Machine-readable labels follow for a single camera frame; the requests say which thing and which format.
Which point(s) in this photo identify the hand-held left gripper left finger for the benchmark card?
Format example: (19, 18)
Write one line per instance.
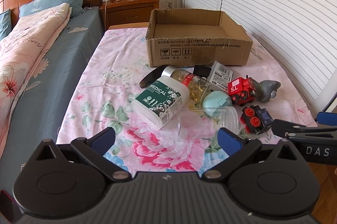
(103, 141)

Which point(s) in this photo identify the black hair clip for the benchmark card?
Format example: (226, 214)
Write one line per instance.
(147, 79)

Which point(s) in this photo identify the pink floral blanket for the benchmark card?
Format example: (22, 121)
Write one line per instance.
(118, 55)

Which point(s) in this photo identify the grey rubber toy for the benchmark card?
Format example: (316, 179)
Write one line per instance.
(266, 89)

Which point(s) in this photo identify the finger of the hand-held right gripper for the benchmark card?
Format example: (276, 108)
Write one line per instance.
(287, 129)
(327, 118)

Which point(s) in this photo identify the clear plastic jar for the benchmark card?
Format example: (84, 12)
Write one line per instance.
(227, 119)

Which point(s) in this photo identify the brown cardboard box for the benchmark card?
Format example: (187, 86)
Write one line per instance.
(184, 52)

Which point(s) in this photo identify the pink floral quilt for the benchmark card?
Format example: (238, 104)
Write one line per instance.
(26, 50)

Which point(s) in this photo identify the clear plastic case with label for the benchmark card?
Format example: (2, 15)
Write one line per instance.
(221, 73)

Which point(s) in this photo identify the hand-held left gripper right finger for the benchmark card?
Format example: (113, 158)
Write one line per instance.
(228, 141)

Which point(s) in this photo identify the black toy train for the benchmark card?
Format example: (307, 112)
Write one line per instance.
(256, 119)

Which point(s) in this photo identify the small blue pillow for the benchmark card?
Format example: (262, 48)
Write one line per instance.
(4, 24)

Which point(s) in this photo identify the wooden nightstand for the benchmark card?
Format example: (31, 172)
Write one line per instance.
(126, 13)

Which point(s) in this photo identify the blue bed sheet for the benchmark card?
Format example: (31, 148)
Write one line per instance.
(65, 55)

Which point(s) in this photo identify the red toy train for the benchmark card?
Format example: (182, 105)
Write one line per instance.
(237, 87)

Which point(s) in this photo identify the white bottle with green label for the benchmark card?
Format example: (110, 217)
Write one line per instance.
(158, 100)

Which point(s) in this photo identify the clear bottle of amber capsules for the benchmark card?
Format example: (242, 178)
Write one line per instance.
(196, 87)

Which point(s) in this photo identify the mint green round case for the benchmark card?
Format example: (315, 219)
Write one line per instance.
(213, 103)

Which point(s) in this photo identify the white wall outlet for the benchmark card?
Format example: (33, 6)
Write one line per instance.
(170, 4)

